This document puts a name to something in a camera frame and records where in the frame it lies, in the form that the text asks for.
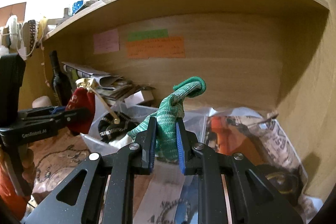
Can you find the orange sticky note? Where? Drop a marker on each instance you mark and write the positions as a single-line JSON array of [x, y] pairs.
[[171, 47]]

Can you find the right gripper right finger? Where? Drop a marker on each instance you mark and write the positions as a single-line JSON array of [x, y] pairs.
[[230, 188]]

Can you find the white fluffy toy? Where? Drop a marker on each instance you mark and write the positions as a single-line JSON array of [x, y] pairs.
[[10, 36]]

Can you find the cream mug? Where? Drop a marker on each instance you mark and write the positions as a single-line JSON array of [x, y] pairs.
[[43, 101]]

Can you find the black cap with chains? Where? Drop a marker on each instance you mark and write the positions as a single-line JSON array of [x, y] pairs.
[[109, 131]]

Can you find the pile of magazines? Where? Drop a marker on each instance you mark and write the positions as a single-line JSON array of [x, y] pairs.
[[113, 88]]

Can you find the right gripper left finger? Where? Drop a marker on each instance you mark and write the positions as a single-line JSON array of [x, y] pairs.
[[100, 189]]

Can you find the green knit glove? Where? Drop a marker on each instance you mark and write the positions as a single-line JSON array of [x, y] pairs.
[[169, 110]]

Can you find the dark wine bottle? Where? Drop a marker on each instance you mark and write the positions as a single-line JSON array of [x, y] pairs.
[[61, 85]]

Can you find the green sticky note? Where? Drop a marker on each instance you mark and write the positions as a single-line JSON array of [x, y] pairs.
[[149, 34]]

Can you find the red velvet pouch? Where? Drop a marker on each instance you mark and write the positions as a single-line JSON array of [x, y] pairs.
[[83, 105]]

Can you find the pink sticky note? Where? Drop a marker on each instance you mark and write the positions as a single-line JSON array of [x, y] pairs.
[[106, 42]]

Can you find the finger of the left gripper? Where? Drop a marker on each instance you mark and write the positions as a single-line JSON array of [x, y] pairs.
[[60, 118], [40, 112]]

